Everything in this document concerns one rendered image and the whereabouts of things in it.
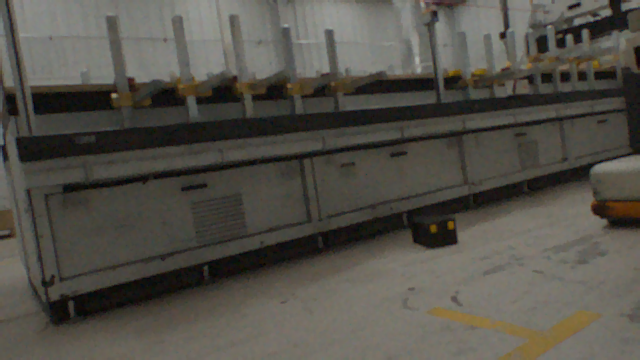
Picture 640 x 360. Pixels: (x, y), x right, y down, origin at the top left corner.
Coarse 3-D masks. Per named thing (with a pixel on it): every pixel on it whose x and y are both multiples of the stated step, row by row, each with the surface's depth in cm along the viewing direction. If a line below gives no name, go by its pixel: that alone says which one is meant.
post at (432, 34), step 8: (432, 24) 274; (432, 32) 274; (432, 40) 275; (432, 48) 276; (432, 56) 276; (432, 64) 278; (440, 64) 277; (440, 72) 277; (440, 80) 276; (440, 88) 276; (440, 96) 276
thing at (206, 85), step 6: (222, 72) 171; (228, 72) 171; (210, 78) 180; (216, 78) 176; (222, 78) 172; (228, 78) 172; (198, 84) 190; (204, 84) 186; (210, 84) 181; (216, 84) 180; (198, 90) 192; (204, 90) 190
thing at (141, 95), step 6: (156, 78) 157; (150, 84) 159; (156, 84) 157; (162, 84) 158; (138, 90) 171; (144, 90) 166; (150, 90) 160; (156, 90) 161; (132, 96) 179; (138, 96) 173; (144, 96) 169; (150, 96) 170; (138, 102) 180
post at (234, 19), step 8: (232, 16) 204; (232, 24) 204; (240, 24) 206; (232, 32) 205; (240, 32) 206; (232, 40) 206; (240, 40) 206; (240, 48) 206; (240, 56) 205; (240, 64) 205; (240, 72) 205; (240, 80) 206; (248, 80) 207; (248, 96) 207; (248, 104) 207
